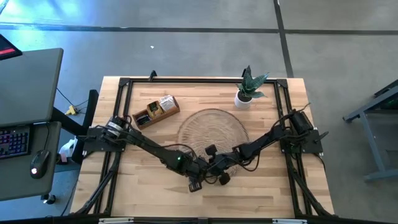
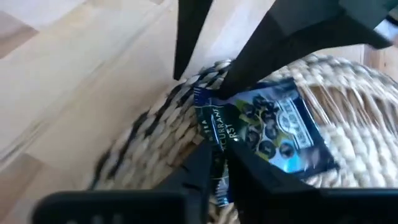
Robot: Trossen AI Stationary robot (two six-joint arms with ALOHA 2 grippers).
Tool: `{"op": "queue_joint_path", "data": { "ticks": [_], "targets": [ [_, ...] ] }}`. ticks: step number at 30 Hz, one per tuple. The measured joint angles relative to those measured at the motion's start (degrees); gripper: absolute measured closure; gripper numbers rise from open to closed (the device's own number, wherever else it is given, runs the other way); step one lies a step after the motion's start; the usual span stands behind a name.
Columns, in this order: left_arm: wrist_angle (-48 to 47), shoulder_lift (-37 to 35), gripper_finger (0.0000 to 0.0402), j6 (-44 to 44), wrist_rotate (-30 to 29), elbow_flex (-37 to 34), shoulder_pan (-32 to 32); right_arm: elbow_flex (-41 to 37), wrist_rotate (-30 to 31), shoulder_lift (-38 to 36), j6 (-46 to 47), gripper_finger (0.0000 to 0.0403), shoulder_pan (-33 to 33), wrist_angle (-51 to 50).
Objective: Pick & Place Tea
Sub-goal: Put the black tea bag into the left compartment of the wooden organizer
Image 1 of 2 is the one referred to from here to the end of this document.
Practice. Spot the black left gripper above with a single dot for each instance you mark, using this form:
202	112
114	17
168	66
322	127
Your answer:
196	168

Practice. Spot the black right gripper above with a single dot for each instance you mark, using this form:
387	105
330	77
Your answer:
225	163

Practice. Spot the round woven straw placemat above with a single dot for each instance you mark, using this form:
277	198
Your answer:
214	127

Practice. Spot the wooden organizer box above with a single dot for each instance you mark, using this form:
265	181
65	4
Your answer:
164	117

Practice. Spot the orange yellow tea packet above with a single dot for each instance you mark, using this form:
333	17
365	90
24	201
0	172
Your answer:
154	109

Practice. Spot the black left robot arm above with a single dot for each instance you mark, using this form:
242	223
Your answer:
149	146

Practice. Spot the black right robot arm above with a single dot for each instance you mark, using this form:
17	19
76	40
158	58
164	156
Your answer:
258	144

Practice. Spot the white tea packet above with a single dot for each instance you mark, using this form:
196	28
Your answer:
168	103

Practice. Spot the snake plant in white pot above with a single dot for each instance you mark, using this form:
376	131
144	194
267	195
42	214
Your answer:
243	101

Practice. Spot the black clamp lever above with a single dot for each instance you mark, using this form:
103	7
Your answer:
321	137

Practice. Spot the yellow power plug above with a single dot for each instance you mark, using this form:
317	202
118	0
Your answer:
71	110

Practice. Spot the black caster wheel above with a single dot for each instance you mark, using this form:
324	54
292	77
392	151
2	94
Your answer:
49	199

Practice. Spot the black computer mouse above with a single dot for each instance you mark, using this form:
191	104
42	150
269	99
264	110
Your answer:
39	164

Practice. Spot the dark grey desk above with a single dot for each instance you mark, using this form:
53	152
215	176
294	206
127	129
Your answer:
18	180
28	87

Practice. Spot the black backlit keyboard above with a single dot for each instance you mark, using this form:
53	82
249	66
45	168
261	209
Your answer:
14	141

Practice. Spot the black screen with red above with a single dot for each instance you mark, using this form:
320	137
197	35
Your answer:
7	49

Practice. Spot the black aluminium table frame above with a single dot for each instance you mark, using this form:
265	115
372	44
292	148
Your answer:
202	80

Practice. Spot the silver bracket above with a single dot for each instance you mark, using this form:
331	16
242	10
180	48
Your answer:
289	221
115	221

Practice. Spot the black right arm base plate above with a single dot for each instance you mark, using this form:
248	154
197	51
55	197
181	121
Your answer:
308	144

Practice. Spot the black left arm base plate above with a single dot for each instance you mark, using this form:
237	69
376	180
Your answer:
93	146

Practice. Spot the black frame clamp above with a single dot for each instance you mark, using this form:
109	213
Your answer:
153	74

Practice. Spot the grey metal table frame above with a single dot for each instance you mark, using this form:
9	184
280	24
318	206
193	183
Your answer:
375	149

